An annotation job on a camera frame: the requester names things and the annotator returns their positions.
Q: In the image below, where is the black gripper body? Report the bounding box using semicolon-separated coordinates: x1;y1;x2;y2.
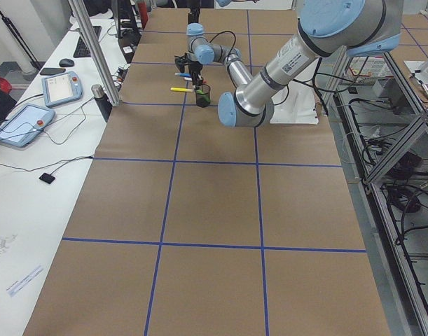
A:
188;60;203;81

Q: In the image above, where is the blue marker pen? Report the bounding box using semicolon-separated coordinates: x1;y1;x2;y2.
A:
174;72;191;78

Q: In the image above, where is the black mesh pen cup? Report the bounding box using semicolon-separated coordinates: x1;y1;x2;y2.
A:
195;84;211;108

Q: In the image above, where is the yellow highlighter pen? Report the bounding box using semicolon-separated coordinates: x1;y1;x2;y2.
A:
170;87;193;93

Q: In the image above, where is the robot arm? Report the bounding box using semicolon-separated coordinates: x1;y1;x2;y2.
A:
186;0;403;127
186;0;240;24

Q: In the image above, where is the steel water bottle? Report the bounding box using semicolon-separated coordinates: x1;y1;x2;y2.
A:
91;84;112;123

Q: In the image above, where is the black keyboard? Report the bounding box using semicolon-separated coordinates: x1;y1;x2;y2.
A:
73;25;103;59

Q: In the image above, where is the black computer mouse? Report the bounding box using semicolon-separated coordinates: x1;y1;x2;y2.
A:
59;58;75;68

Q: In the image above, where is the far teach pendant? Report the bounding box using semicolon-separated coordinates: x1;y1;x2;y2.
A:
41;71;83;108

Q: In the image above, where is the teach pendant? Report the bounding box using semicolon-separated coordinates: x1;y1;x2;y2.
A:
41;71;83;108
0;104;55;148

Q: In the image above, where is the black phone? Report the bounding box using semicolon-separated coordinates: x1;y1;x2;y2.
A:
39;67;66;76

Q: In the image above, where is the near teach pendant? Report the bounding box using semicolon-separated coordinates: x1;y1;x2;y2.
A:
0;104;55;148

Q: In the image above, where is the small black square device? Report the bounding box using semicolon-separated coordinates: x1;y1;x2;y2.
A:
39;173;55;184

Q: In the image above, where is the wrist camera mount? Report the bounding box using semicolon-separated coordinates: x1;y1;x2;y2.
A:
174;54;188;73

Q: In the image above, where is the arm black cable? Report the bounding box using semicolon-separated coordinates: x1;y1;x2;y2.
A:
209;30;237;53

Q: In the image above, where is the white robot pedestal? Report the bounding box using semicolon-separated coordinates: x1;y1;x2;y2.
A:
270;81;319;125

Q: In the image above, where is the aluminium frame post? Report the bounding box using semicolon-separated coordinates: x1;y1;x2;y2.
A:
68;0;120;106

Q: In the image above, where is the aluminium frame rack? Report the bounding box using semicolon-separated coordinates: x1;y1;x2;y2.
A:
322;31;428;336

